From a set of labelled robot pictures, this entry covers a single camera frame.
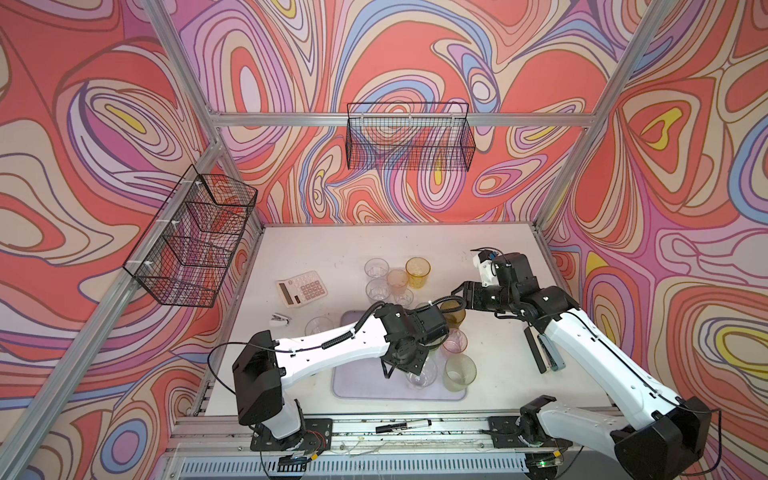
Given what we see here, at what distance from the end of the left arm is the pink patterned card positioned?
457mm

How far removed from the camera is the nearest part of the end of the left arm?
1.69 feet

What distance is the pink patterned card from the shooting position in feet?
3.20
